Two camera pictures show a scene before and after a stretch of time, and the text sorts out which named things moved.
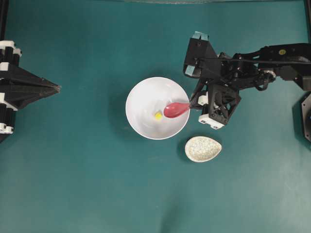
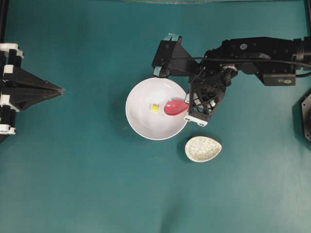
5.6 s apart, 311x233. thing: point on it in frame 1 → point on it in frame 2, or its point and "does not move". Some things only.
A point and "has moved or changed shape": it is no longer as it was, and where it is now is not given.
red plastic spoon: [175, 109] has moved or changed shape
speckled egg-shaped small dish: [202, 149] does not move
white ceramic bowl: [149, 96] does not move
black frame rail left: [3, 19] does not move
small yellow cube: [158, 116] → [155, 108]
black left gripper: [12, 101] does not move
